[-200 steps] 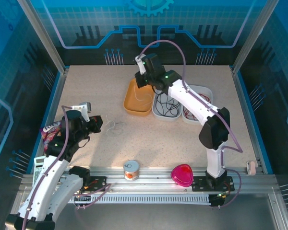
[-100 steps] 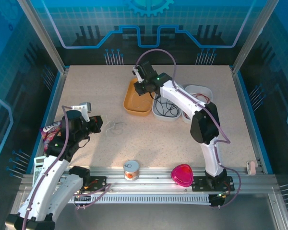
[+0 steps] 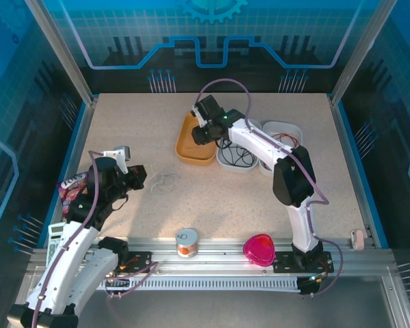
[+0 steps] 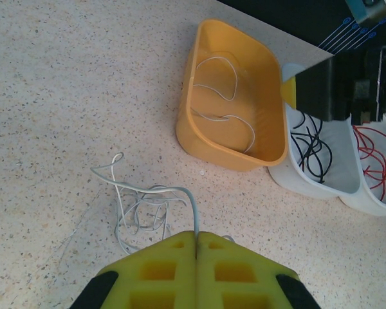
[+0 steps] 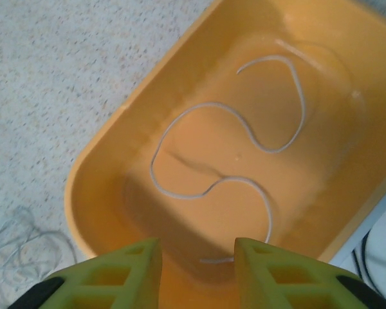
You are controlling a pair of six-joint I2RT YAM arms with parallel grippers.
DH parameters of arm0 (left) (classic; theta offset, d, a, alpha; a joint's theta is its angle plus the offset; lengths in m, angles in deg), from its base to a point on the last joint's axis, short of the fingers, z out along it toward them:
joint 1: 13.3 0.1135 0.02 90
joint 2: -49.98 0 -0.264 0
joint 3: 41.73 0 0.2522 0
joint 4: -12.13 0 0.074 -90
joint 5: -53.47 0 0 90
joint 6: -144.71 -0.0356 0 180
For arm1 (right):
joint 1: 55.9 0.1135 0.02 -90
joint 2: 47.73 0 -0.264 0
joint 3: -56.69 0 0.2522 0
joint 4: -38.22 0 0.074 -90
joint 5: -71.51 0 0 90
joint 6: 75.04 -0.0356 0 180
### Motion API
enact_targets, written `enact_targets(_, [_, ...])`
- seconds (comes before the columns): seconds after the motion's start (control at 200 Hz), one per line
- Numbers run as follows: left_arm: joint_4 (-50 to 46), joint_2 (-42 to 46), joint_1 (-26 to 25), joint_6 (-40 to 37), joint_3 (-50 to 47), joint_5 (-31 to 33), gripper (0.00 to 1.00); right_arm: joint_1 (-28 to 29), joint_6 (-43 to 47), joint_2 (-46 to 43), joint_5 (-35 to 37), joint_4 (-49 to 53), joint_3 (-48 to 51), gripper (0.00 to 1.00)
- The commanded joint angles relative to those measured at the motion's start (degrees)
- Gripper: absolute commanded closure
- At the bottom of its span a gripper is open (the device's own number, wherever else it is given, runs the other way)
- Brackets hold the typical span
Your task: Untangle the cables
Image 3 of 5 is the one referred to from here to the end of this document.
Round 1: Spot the white cable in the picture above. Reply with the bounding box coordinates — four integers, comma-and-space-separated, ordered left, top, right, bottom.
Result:
149, 165, 180, 194

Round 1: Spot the red cable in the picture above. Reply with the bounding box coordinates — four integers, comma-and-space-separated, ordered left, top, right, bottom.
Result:
261, 132, 301, 172

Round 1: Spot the orange plastic bin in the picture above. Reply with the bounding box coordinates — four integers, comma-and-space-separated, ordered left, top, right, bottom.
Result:
175, 110, 223, 167

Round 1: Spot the purple candy bag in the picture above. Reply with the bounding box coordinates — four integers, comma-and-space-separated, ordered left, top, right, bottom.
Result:
56, 172, 92, 219

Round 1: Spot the white plastic bin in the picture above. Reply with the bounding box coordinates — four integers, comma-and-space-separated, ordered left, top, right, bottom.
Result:
216, 116, 262, 174
258, 121, 303, 180

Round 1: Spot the tin can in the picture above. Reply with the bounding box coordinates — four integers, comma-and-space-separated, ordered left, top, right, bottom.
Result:
175, 228, 200, 258

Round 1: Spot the light blue calculator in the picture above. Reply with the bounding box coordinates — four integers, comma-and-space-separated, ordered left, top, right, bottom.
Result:
46, 221, 69, 266

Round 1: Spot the pink plastic container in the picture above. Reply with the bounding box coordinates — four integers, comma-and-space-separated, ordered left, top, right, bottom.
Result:
243, 233, 276, 267

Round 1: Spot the beige clip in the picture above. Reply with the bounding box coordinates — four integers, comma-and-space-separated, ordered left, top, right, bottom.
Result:
349, 229, 365, 249

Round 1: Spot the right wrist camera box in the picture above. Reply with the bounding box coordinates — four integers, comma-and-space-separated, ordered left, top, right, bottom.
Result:
191, 95, 226, 128

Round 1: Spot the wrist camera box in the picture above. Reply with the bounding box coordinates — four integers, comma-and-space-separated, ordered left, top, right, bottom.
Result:
101, 146, 132, 174
191, 95, 226, 128

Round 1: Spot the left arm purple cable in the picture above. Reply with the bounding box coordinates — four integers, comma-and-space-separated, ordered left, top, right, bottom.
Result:
30, 150, 160, 328

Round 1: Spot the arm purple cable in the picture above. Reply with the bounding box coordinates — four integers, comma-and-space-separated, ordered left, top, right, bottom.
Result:
197, 78, 344, 298
30, 150, 160, 328

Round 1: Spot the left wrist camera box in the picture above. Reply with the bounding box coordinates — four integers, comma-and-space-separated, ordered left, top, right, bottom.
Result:
101, 146, 132, 174

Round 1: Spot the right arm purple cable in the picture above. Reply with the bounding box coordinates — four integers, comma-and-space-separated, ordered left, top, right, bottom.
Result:
197, 78, 344, 298

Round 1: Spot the aluminium table side rail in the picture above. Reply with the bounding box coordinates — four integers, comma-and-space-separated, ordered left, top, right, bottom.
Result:
33, 97, 98, 252
329, 98, 380, 249

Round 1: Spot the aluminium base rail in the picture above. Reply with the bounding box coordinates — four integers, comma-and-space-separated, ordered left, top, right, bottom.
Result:
27, 237, 396, 276

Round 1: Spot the white slotted cable duct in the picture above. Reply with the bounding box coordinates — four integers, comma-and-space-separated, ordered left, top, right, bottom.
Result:
95, 275, 300, 292

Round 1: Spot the aluminium frame post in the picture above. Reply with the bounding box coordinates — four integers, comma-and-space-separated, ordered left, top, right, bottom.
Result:
327, 0, 399, 107
23, 0, 99, 105

